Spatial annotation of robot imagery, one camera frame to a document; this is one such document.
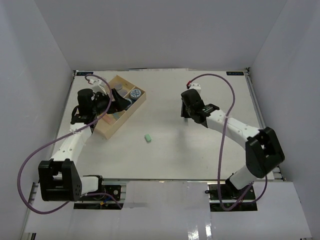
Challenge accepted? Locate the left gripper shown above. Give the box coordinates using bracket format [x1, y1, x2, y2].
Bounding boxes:
[91, 88, 131, 116]

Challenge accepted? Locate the blue patterned jar front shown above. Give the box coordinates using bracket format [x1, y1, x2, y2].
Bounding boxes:
[125, 98, 133, 108]

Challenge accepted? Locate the blue patterned jar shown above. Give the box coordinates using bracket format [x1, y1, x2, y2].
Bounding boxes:
[125, 98, 133, 108]
[129, 88, 142, 101]

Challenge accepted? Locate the blue patterned jar back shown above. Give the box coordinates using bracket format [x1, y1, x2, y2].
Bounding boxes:
[129, 88, 142, 101]

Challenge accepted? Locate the orange-pink highlighter pen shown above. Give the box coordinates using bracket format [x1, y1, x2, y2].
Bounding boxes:
[102, 114, 115, 125]

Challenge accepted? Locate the green highlighter cap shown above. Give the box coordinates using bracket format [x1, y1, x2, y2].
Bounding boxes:
[144, 134, 152, 143]

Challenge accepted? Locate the blue highlighter pen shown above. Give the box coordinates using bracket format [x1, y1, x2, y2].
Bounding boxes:
[112, 112, 120, 120]

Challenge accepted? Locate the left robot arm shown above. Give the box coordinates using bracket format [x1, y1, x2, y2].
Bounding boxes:
[38, 88, 131, 202]

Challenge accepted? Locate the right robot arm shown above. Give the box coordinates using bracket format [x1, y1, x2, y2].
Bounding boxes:
[181, 89, 285, 200]

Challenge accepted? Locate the beige three-compartment tray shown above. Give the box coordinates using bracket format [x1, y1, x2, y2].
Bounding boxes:
[94, 75, 147, 140]

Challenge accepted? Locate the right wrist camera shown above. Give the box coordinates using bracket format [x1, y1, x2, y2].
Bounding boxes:
[187, 82, 202, 94]

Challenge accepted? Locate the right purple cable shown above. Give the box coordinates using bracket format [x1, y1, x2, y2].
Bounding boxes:
[186, 73, 268, 212]

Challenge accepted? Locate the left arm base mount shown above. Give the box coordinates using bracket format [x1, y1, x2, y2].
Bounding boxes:
[77, 181, 126, 205]

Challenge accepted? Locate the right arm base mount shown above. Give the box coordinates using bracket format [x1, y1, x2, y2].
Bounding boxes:
[204, 184, 258, 213]

